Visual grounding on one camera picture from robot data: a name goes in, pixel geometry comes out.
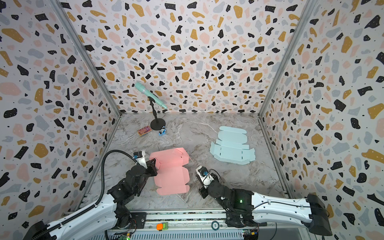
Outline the mint green microphone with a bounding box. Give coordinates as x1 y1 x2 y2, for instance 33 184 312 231
135 82 168 109

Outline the small blue toy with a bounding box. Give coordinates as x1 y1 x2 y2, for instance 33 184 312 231
159 126 167 136

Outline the black microphone stand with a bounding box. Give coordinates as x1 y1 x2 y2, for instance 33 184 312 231
148 97 166 131

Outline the pink paper box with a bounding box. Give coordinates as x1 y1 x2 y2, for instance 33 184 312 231
150 148 190 196

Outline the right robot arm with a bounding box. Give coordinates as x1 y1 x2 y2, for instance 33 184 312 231
199 178 333 236

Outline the mint flat paper box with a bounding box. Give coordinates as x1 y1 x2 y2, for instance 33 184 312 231
210 126 256 165

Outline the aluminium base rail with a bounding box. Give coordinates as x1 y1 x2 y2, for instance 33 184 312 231
71 208 316 240

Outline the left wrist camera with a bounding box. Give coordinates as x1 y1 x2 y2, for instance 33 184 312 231
133 151 148 169

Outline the small pink card box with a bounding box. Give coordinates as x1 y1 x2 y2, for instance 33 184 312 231
137 126 152 137

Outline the orange button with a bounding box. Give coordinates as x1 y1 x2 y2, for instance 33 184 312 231
156 222 168 231

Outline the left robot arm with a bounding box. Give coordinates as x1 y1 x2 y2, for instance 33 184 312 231
24 159 157 240

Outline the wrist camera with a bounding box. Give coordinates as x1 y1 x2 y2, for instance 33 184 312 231
196 166 214 189
133 151 148 169

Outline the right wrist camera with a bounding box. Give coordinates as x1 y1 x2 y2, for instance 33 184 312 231
196 166 214 189

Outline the black corrugated cable hose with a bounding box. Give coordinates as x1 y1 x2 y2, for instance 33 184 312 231
29 149 137 240

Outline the thin black camera cable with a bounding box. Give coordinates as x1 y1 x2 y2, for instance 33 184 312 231
208 168 223 184

